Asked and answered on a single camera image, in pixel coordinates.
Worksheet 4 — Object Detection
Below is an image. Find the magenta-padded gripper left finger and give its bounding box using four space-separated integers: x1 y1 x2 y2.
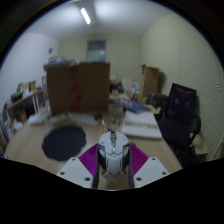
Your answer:
56 145 101 190

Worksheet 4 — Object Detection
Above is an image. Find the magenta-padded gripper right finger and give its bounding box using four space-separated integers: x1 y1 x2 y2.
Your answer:
127 143 170 189

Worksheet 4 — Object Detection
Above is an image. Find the white grey computer mouse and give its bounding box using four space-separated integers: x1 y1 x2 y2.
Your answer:
96 130 132 182

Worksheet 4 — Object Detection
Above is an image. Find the dark round mouse pad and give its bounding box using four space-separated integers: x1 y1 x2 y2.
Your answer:
41 124 88 162

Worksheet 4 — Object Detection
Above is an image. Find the white book stack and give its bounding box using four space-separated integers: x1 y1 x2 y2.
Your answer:
119 109 163 140

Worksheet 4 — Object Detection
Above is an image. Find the black office chair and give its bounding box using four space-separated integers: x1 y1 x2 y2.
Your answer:
156 83 203 168

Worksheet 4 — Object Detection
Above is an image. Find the white flat paper stack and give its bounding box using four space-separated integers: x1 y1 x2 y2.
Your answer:
68 112 101 127

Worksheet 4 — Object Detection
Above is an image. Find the small white flat device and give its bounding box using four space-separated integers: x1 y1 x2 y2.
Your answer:
49 113 71 125

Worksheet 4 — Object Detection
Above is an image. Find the blue book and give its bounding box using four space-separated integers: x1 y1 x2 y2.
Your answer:
111 97 152 114

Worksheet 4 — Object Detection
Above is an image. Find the wooden chair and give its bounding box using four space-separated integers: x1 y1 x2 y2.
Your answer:
211 133 224 161

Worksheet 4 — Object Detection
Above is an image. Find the clear plastic container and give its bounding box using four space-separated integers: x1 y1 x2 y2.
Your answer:
108 101 126 118

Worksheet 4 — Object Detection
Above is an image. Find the large brown cardboard box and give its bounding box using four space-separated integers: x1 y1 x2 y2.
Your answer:
43 61 112 115

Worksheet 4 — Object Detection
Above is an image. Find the cluttered shelf unit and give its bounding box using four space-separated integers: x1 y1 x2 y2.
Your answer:
1 78 48 134

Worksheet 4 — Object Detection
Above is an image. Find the tall open cardboard box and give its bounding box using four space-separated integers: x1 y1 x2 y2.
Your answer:
139 63 160 98

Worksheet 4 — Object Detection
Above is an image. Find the black bag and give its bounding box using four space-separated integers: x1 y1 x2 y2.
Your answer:
109 81 125 94

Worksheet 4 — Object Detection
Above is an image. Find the grey door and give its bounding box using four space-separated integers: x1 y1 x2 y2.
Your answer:
86 39 108 63

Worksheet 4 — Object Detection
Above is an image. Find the ceiling tube light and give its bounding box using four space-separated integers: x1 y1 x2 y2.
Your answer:
79 7 92 25

